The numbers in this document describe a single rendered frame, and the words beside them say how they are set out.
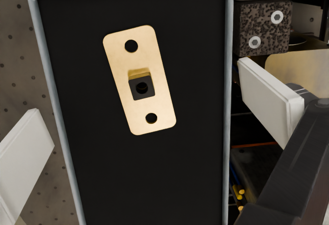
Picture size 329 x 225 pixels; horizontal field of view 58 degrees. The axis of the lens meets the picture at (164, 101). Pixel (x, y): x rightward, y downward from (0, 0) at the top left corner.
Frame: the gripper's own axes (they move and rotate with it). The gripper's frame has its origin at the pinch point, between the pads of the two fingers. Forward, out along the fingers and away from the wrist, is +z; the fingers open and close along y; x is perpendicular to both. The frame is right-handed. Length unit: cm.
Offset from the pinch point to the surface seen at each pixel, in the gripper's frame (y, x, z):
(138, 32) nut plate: 0.7, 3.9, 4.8
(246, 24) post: 10.4, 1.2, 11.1
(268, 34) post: 12.3, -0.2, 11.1
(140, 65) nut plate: 0.3, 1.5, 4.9
